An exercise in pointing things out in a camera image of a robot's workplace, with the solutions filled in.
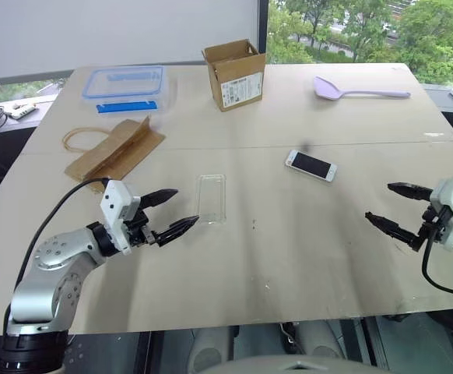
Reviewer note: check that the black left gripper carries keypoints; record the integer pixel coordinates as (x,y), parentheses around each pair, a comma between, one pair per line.
(138,228)

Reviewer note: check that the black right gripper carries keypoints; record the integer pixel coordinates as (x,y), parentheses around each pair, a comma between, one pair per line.
(433,226)

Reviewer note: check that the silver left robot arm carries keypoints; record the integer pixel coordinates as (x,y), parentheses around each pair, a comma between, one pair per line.
(43,269)

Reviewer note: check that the clear phone case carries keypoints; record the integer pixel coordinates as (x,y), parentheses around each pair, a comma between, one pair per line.
(211,198)

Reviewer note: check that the brown paper bag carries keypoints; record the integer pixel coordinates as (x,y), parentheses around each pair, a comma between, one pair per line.
(113,156)

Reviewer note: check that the white smartphone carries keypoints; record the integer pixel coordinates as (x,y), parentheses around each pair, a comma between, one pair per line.
(311,165)

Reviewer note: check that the clear container with blue lid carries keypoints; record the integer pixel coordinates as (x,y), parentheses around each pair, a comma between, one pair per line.
(123,83)

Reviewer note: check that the lilac plastic rice spoon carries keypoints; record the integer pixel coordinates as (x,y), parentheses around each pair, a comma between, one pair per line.
(327,89)

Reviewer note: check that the open cardboard box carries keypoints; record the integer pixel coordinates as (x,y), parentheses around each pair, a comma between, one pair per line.
(240,87)

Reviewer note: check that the white power strip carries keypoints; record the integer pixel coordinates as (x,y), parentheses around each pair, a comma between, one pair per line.
(22,111)

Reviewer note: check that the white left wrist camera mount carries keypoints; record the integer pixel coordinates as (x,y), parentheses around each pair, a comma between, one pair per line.
(114,202)

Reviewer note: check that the black window frame post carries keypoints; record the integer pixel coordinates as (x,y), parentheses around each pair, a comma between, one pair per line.
(263,31)

